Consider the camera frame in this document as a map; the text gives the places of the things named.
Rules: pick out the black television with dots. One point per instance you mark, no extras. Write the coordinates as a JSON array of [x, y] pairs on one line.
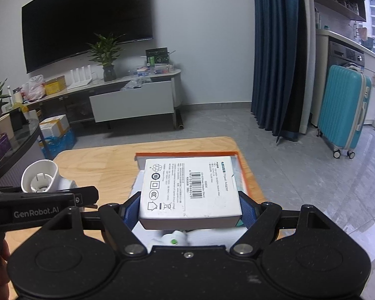
[[87, 15]]

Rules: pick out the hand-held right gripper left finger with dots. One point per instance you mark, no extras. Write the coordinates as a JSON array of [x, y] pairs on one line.
[[132, 211]]

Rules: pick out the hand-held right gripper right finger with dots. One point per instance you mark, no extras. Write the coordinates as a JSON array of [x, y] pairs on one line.
[[248, 209]]

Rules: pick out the dark round table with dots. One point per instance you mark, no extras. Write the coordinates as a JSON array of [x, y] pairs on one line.
[[18, 156]]

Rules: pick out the white adapter box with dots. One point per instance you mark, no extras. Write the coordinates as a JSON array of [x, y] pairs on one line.
[[190, 193]]

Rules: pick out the white mosquito repellent heater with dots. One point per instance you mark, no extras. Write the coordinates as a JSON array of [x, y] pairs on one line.
[[175, 239]]

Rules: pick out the blue wrapped pack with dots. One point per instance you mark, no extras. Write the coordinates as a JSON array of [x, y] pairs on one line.
[[59, 145]]

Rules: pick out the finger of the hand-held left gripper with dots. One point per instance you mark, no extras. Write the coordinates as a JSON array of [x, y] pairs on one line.
[[87, 196]]

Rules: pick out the white plastic bag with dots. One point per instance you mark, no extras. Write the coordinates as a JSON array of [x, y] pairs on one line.
[[33, 89]]

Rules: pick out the dark blue curtain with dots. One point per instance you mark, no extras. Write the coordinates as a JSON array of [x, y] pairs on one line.
[[278, 53]]

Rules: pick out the cardboard box with yellow tape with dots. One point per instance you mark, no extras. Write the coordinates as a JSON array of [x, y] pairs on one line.
[[54, 128]]

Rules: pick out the white router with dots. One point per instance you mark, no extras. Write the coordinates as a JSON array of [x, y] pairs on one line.
[[79, 81]]

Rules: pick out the black box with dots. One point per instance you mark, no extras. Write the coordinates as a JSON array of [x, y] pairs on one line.
[[18, 120]]

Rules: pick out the teal suitcase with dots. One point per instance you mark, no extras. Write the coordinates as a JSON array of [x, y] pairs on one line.
[[343, 112]]

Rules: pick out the tv stand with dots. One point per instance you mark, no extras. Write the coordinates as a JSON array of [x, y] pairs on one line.
[[78, 109]]

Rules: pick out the green box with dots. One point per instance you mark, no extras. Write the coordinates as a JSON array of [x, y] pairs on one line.
[[157, 56]]

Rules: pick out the beige cup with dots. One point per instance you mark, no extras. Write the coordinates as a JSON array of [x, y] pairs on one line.
[[4, 126]]

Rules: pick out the potted plant in dark vase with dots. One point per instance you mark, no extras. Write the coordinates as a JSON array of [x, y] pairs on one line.
[[109, 73]]

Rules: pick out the black rolled mat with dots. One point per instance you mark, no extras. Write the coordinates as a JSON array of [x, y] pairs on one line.
[[179, 122]]

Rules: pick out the pile of plastic packets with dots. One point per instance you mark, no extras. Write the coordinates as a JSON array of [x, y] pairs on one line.
[[136, 84]]

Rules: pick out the pink hanging basin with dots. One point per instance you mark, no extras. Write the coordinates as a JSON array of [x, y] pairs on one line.
[[362, 33]]

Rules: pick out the white drawer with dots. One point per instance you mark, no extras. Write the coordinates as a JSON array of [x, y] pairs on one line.
[[134, 103]]

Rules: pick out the grey washing machine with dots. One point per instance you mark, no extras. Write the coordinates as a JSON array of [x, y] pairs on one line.
[[343, 54]]

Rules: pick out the clear plastic organizer box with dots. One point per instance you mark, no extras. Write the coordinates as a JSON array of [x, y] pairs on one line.
[[159, 70]]

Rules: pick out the white plug adapter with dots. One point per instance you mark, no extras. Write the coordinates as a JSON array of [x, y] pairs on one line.
[[34, 175]]

